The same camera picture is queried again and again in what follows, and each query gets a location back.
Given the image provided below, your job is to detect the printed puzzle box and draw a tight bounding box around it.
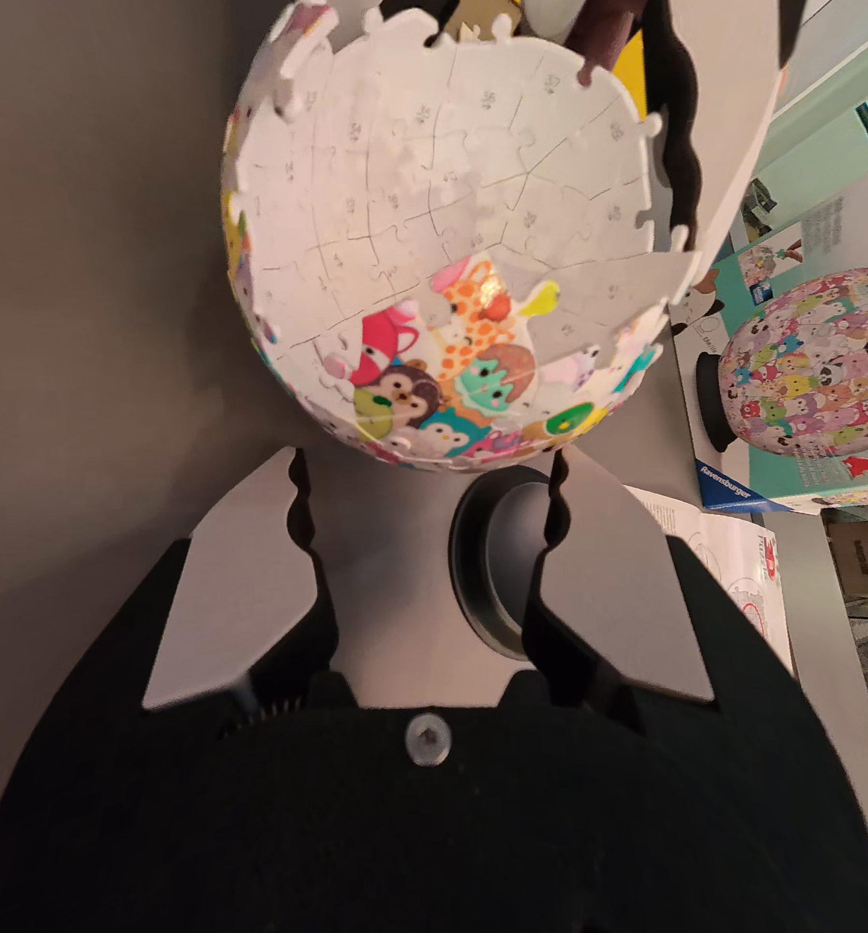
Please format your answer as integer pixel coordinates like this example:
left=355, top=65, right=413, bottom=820
left=670, top=156, right=868, bottom=516

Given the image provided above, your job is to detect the black ball stand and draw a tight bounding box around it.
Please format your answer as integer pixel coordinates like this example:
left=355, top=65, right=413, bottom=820
left=448, top=466, right=575, bottom=660

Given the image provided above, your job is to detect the partly built puzzle ball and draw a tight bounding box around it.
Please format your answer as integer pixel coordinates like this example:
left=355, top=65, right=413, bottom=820
left=221, top=0, right=700, bottom=471

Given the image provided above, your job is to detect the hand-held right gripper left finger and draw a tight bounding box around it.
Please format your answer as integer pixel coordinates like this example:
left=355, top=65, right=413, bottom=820
left=142, top=446, right=338, bottom=709

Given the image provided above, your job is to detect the folded instruction leaflet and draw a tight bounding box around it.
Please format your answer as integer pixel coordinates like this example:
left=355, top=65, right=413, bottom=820
left=623, top=484, right=797, bottom=680

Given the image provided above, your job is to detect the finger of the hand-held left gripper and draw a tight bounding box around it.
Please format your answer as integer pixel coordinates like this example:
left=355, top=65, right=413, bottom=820
left=641, top=0, right=788, bottom=309

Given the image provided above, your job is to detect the yellow plastic bin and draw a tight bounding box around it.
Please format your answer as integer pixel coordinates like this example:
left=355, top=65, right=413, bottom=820
left=612, top=33, right=651, bottom=122

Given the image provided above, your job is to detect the brown cardboard box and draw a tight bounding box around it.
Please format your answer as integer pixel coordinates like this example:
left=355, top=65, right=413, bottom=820
left=823, top=510, right=868, bottom=604

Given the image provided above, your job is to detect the person's left hand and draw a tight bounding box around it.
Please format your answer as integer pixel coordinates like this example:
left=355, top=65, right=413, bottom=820
left=571, top=0, right=651, bottom=75

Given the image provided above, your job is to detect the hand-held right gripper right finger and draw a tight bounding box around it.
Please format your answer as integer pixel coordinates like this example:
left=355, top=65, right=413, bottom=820
left=523, top=448, right=722, bottom=711

